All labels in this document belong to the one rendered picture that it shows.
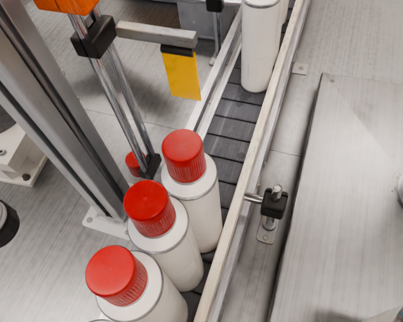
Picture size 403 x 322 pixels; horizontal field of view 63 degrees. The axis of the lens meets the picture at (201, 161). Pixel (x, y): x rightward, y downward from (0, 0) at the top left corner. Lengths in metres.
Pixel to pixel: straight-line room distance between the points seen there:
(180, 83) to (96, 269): 0.17
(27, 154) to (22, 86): 0.31
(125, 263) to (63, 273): 0.31
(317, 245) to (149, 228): 0.26
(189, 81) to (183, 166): 0.08
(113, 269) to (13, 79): 0.16
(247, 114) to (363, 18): 0.40
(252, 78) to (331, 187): 0.21
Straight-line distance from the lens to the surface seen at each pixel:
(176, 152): 0.25
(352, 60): 0.74
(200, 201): 0.29
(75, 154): 0.37
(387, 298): 0.45
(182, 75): 0.29
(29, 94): 0.31
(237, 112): 0.54
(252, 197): 0.42
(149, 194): 0.24
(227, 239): 0.40
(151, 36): 0.27
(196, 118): 0.43
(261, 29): 0.49
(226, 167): 0.48
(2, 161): 0.58
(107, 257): 0.23
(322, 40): 0.77
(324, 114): 0.56
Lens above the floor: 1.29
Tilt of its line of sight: 57 degrees down
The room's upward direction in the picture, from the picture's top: 10 degrees counter-clockwise
